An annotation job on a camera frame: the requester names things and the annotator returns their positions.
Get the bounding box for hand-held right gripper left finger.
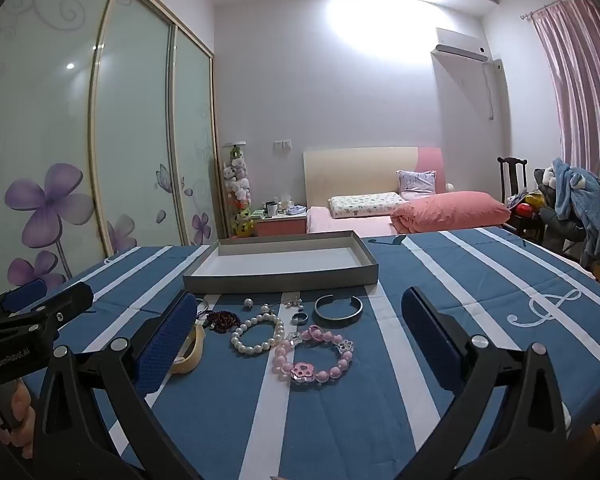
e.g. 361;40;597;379
27;291;203;480

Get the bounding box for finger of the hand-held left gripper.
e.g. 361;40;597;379
0;277;48;318
0;282;95;348

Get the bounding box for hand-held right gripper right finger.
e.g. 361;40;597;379
401;286;573;480

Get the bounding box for beige strap watch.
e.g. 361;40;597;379
169;322;206;375

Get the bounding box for dark red bead necklace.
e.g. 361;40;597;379
199;309;241;334

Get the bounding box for grey metal cuff bangle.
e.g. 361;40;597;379
313;293;365;325

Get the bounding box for white pearl bracelet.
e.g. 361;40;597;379
230;312;286;356

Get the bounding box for pink bead bracelet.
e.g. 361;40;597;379
271;324;355;386

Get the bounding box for grey cardboard box tray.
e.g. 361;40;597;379
182;230;379;295

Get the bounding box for person's left hand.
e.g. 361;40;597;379
0;380;36;460

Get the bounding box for blue white striped sheet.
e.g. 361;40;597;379
22;226;600;480

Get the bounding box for coral pink pillow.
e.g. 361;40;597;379
390;190;512;235

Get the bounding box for pink bed sheet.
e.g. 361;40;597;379
306;205;399;235

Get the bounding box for white patterned pillow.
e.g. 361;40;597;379
328;191;409;220

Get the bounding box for lilac pillow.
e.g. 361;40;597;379
396;170;438;200

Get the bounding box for colourful toys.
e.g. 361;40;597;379
507;192;542;222

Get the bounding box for pink nightstand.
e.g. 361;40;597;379
253;208;309;238

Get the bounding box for tube of plush toys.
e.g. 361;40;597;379
222;144;255;239

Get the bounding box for beige pink bed headboard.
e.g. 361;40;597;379
303;146;446;209

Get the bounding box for dark wooden chair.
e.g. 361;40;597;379
497;156;536;242

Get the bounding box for floral glass sliding wardrobe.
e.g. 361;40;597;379
0;0;219;292

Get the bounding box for blue plush garment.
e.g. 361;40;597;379
551;157;600;267

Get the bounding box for white air conditioner pipe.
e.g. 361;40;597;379
482;58;505;122

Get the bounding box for white air conditioner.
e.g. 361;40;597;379
431;43;490;61

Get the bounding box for pink curtain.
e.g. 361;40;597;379
532;0;600;202

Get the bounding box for curtain rod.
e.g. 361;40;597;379
519;0;589;22

